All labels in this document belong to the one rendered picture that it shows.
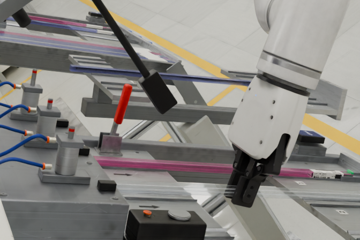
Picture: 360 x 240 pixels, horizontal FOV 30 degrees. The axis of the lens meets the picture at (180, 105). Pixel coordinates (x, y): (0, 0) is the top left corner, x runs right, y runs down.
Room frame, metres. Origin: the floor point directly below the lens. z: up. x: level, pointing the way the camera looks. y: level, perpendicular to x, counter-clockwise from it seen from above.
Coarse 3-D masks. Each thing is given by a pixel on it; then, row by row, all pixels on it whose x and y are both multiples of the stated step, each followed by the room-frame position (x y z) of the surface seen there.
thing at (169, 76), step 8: (88, 72) 1.23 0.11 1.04; (96, 72) 1.23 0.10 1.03; (104, 72) 1.24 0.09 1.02; (112, 72) 1.24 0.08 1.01; (120, 72) 1.24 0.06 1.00; (128, 72) 1.24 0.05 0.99; (136, 72) 1.24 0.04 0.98; (160, 72) 1.26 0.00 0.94; (184, 80) 1.26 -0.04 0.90; (192, 80) 1.26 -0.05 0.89; (200, 80) 1.26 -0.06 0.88; (208, 80) 1.26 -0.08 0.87; (216, 80) 1.26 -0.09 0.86; (224, 80) 1.27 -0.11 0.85; (232, 80) 1.27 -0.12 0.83; (240, 80) 1.27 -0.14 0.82; (248, 80) 1.28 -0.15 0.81
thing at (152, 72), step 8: (152, 72) 0.65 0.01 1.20; (144, 80) 0.65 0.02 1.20; (152, 80) 0.65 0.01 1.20; (160, 80) 0.65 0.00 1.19; (144, 88) 0.65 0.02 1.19; (152, 88) 0.65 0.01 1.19; (160, 88) 0.65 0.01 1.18; (168, 88) 0.65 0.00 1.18; (152, 96) 0.64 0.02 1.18; (160, 96) 0.65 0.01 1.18; (168, 96) 0.65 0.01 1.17; (160, 104) 0.65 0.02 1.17; (168, 104) 0.65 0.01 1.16; (160, 112) 0.65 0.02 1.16
